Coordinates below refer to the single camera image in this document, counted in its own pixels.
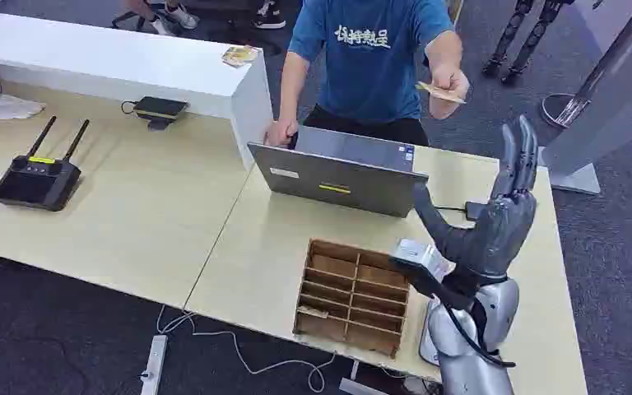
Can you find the grey laptop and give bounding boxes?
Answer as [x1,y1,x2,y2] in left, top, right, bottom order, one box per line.
[247,125,430,219]

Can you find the white cloth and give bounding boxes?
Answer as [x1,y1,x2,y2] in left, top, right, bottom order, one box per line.
[0,94,48,123]

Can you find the person's left hand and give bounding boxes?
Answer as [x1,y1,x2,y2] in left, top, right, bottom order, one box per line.
[429,63,471,122]

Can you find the black remote controller with antennas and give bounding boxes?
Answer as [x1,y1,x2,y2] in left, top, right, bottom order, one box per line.
[0,114,91,213]

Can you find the white power strip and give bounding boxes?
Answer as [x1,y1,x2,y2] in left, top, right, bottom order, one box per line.
[139,333,170,395]

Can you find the black jointed legs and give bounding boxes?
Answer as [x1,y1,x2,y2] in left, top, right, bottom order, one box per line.
[481,0,577,88]

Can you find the white desk leg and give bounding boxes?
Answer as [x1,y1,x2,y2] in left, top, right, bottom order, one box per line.
[338,360,383,395]

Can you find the tan card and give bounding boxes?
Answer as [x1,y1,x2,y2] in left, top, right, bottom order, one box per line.
[415,81,467,105]

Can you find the white display stand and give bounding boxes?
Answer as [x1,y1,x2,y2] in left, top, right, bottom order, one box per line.
[537,0,632,197]

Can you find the metal stand with round base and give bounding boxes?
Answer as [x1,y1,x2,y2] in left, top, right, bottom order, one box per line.
[538,0,632,130]

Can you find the person's foot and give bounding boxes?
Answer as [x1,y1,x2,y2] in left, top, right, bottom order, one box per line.
[164,2,201,30]
[253,0,288,30]
[149,14,176,38]

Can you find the wooden card box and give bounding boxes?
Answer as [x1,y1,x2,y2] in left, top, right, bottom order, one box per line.
[293,238,411,360]

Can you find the white cable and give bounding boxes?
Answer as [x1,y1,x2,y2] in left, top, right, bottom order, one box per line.
[156,304,340,395]

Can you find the person's right hand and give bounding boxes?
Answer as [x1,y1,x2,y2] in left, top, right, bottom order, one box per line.
[263,118,300,149]

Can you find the black power adapter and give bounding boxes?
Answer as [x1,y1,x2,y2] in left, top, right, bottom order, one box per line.
[463,200,490,222]

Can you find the person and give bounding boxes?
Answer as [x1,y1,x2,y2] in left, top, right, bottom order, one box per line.
[263,0,471,149]

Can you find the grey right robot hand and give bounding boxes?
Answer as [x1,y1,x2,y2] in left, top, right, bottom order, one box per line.
[413,114,539,282]

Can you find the flat black device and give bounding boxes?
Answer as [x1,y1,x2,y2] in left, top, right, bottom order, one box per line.
[132,95,189,132]

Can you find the white counter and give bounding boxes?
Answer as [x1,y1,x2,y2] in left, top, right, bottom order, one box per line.
[0,7,275,171]

